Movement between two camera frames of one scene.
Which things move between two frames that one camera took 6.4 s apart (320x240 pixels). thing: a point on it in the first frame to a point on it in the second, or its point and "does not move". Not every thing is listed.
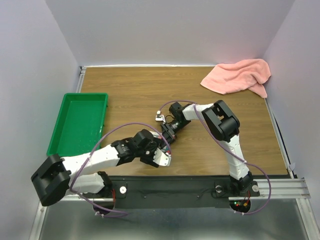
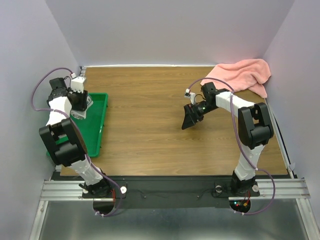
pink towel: (252, 74) does not move
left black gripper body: (146, 155) to (80, 101)
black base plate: (169, 192) does not move
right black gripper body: (173, 128) to (199, 109)
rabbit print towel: (164, 148) to (81, 115)
